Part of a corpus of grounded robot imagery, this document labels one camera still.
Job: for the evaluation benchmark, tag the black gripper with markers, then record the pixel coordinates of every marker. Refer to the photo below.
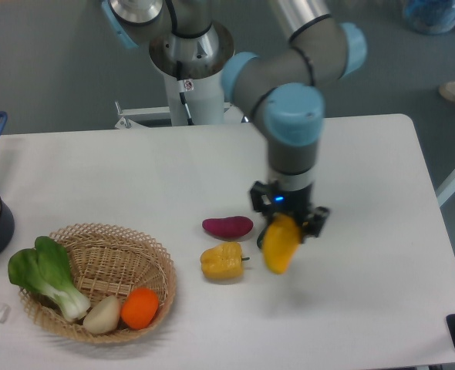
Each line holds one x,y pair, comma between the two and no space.
272,199

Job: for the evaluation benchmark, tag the yellow mango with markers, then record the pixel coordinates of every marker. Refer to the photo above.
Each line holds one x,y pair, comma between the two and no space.
282,239

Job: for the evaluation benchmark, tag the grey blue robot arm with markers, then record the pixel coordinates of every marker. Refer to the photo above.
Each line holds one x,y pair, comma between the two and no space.
280,96

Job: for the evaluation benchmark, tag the woven wicker basket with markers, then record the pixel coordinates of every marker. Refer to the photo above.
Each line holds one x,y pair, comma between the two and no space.
107,260

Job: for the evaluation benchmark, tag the green cucumber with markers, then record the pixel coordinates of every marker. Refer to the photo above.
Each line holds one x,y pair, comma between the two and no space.
260,239

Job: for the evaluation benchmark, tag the purple sweet potato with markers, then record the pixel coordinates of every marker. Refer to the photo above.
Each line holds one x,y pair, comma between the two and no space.
228,227

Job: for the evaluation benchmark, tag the yellow bell pepper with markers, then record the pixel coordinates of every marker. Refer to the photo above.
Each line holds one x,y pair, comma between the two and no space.
223,262

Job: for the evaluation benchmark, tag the orange fruit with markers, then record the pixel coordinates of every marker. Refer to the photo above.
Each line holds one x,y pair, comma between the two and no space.
139,309

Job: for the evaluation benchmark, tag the beige potato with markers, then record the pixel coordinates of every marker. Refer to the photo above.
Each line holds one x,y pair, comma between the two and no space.
104,317

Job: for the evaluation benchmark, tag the blue plastic bag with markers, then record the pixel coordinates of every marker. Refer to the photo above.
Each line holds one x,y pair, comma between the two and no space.
429,17

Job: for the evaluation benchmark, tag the green bok choy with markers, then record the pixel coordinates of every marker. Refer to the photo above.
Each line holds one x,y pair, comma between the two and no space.
45,269

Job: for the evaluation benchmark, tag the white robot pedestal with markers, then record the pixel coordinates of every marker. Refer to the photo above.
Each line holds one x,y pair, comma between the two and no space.
191,69

